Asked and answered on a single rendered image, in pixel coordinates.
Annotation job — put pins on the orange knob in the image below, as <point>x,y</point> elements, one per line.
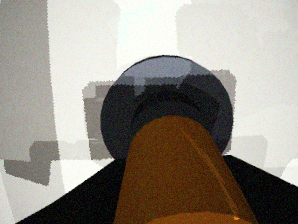
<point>175,174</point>

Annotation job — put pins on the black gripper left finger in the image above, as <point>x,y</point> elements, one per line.
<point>94,201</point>

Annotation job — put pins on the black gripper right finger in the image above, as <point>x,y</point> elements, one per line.
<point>273,201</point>

